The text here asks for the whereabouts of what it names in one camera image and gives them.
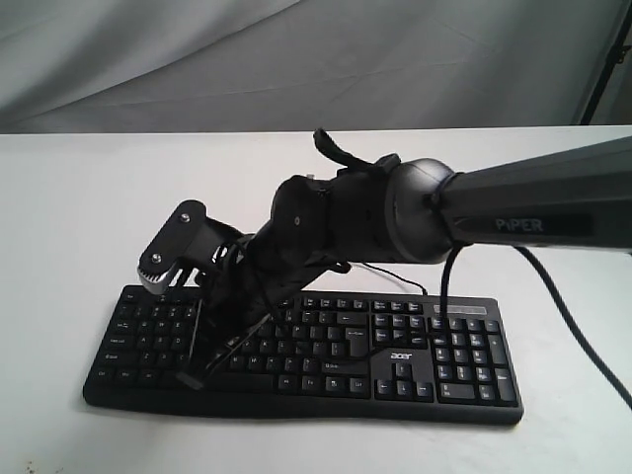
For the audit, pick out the black tripod stand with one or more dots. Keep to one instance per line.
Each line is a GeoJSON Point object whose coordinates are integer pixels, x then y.
{"type": "Point", "coordinates": [614, 55]}

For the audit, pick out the black acer keyboard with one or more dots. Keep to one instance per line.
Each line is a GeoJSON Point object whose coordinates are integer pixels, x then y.
{"type": "Point", "coordinates": [330, 355]}

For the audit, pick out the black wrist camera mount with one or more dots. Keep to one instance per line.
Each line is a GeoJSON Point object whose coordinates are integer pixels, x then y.
{"type": "Point", "coordinates": [187, 241]}

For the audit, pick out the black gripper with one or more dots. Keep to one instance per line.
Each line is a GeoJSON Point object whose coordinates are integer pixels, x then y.
{"type": "Point", "coordinates": [258, 273]}

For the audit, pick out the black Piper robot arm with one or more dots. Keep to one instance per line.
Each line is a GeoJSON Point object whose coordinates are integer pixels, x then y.
{"type": "Point", "coordinates": [391, 211]}

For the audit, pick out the grey backdrop cloth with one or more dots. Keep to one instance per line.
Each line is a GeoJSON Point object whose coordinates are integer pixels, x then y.
{"type": "Point", "coordinates": [193, 66]}

